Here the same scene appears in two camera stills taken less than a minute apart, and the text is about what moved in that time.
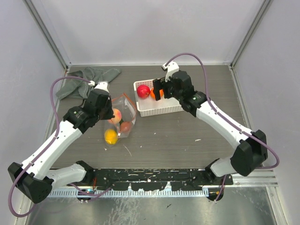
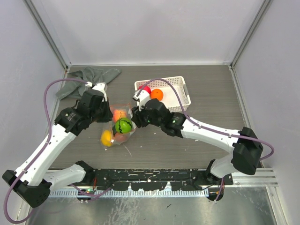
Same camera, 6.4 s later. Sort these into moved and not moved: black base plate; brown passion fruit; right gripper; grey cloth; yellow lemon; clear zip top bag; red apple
Moved: yellow lemon; clear zip top bag; right gripper; brown passion fruit
Not moved: black base plate; red apple; grey cloth
